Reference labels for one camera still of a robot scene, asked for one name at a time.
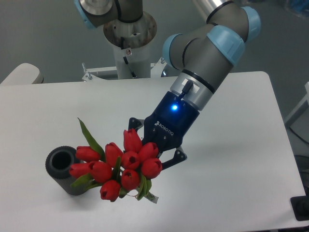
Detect white furniture leg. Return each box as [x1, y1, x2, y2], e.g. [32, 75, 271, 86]
[284, 82, 309, 129]

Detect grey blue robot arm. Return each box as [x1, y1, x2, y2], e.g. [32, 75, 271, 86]
[74, 0, 261, 169]

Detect blue plastic object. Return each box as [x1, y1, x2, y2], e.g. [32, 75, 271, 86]
[286, 0, 309, 17]

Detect dark grey ribbed vase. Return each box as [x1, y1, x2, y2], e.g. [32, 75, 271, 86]
[45, 146, 86, 196]

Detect black cable grommet box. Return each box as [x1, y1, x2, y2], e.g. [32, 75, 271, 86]
[290, 196, 309, 221]

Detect red tulip bouquet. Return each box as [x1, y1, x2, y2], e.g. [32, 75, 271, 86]
[69, 121, 163, 203]

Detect beige chair seat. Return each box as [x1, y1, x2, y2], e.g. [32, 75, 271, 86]
[0, 63, 44, 86]

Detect black gripper cable connector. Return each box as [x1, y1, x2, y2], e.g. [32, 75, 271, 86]
[179, 80, 194, 99]

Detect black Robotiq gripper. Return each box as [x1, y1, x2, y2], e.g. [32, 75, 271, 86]
[128, 91, 199, 170]

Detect white pedestal base frame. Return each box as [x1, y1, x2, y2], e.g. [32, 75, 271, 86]
[82, 57, 180, 82]

